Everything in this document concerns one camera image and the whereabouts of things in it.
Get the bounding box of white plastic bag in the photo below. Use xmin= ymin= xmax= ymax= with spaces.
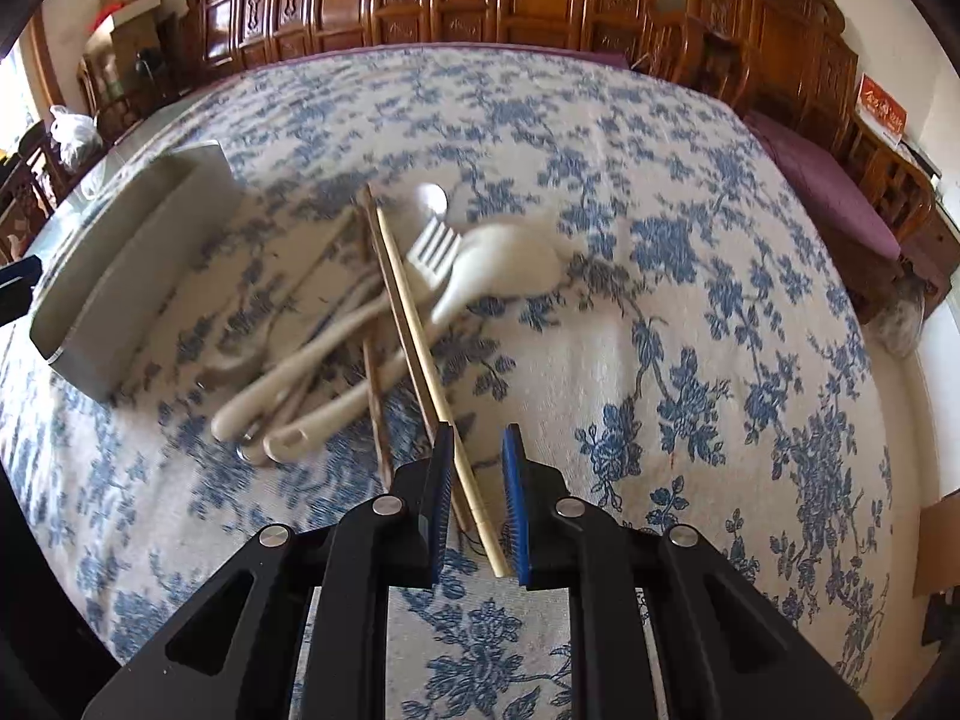
xmin=49 ymin=105 xmax=102 ymax=170

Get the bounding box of dark mottled wooden chopstick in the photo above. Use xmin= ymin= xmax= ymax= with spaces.
xmin=363 ymin=341 xmax=394 ymax=487

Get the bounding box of blue floral tablecloth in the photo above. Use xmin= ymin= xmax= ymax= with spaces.
xmin=0 ymin=41 xmax=901 ymax=720

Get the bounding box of red sign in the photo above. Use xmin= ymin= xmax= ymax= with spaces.
xmin=857 ymin=75 xmax=907 ymax=147

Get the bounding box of beige plastic fork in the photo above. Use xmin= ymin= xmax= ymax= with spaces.
xmin=212 ymin=300 xmax=451 ymax=442

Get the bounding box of wooden framed window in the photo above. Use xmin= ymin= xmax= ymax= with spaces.
xmin=0 ymin=11 xmax=65 ymax=143

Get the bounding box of brown wooden chopstick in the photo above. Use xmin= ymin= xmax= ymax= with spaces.
xmin=361 ymin=186 xmax=472 ymax=537

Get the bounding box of grey metal box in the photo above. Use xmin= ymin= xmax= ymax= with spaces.
xmin=28 ymin=141 xmax=245 ymax=404

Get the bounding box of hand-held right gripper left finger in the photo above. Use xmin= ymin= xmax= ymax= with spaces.
xmin=82 ymin=424 xmax=456 ymax=720

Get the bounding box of light bamboo chopstick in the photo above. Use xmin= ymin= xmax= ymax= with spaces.
xmin=375 ymin=208 xmax=507 ymax=578

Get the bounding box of silver metal fork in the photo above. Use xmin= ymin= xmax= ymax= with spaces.
xmin=236 ymin=221 xmax=462 ymax=466

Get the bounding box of silver metal spoon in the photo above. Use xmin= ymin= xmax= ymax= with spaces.
xmin=292 ymin=182 xmax=449 ymax=301

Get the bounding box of carved wooden armchair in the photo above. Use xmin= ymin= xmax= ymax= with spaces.
xmin=641 ymin=11 xmax=751 ymax=110

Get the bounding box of purple seat cushion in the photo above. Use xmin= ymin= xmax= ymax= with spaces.
xmin=742 ymin=111 xmax=901 ymax=260
xmin=277 ymin=41 xmax=631 ymax=70

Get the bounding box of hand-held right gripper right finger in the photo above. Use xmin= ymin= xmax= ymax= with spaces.
xmin=502 ymin=424 xmax=875 ymax=720

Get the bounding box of wooden chair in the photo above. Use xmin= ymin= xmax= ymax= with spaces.
xmin=0 ymin=124 xmax=76 ymax=256

